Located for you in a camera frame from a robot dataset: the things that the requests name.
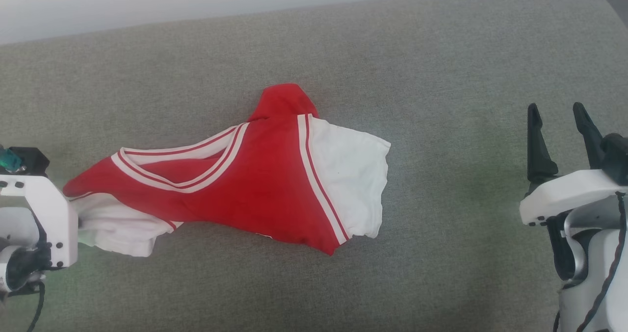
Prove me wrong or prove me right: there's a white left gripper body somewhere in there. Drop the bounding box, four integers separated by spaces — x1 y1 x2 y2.
0 175 79 269

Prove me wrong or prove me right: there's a grey fabric sofa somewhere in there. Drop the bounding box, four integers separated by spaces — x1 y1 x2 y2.
0 0 628 332

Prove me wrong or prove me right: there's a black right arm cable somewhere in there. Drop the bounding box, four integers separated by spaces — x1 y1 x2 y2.
553 192 628 332

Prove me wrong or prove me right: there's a red and white jersey shirt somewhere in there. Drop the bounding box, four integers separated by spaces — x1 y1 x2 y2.
63 83 392 258

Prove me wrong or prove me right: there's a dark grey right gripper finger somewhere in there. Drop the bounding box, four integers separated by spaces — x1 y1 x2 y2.
527 103 559 188
573 102 607 171

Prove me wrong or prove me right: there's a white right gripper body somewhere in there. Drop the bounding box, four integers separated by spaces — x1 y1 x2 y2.
519 169 628 226

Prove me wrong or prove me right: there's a teal left camera connector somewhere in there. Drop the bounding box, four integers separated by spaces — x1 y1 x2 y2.
0 145 26 174

